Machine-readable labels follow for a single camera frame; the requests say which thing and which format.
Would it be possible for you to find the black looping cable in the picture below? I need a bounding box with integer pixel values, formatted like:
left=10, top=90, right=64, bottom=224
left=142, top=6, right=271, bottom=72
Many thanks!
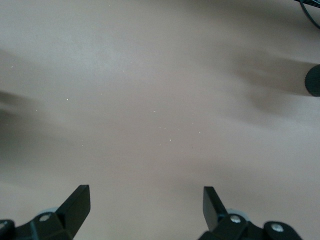
left=297, top=0, right=320, bottom=30

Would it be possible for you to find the brown table cover sheet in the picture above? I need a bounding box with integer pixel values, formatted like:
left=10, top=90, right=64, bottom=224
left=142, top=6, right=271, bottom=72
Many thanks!
left=0, top=0, right=320, bottom=240

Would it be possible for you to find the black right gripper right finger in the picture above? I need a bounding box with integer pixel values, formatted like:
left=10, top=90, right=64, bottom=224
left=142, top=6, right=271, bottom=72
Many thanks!
left=198, top=186, right=301, bottom=240

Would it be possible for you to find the black cylinder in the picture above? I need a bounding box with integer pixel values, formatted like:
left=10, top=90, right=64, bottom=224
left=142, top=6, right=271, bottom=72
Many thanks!
left=304, top=64, right=320, bottom=98

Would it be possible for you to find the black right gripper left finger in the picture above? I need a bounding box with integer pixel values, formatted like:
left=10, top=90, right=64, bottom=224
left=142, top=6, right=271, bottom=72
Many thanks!
left=0, top=184, right=91, bottom=240

